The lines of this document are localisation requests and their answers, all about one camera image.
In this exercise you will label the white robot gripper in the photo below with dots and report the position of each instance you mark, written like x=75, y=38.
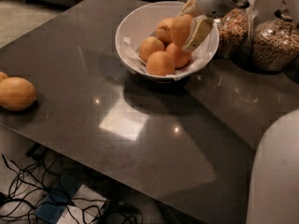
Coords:
x=212, y=0

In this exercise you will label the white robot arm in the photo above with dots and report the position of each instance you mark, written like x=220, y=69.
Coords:
x=274, y=184

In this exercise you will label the white paper bowl liner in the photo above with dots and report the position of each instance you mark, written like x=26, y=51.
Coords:
x=128, y=39

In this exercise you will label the white ceramic bowl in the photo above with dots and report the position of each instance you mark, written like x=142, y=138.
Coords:
x=153, y=13

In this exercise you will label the glass jar of nuts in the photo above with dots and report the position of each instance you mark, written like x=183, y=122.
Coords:
x=233, y=30

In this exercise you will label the glass jar of cereal rings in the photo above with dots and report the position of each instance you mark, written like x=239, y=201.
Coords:
x=275, y=43

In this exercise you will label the large orange on table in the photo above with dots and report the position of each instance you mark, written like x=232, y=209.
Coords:
x=16, y=93

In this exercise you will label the blue box on floor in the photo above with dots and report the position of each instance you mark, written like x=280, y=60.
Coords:
x=58, y=199

